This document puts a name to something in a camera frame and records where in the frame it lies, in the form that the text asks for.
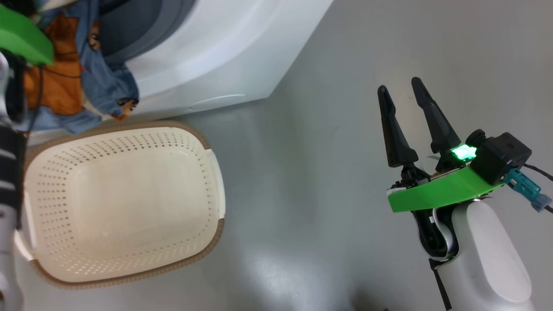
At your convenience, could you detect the white washing machine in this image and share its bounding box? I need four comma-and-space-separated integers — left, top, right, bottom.
26, 0, 334, 134

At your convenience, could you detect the cream perforated laundry basket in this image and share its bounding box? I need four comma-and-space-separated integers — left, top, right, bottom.
15, 121, 226, 290

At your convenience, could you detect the grey rubber door gasket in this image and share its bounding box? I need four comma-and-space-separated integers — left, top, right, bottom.
99, 0, 197, 65

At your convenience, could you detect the blue cartoon print garment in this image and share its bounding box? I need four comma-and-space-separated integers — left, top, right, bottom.
22, 0, 140, 133

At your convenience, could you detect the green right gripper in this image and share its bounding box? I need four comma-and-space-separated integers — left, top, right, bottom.
377, 77, 504, 213

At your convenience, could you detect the teal cable connector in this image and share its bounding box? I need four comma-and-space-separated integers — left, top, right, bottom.
505, 168, 553, 212

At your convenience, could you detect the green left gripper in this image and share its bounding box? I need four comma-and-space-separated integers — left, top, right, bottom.
0, 4, 54, 65

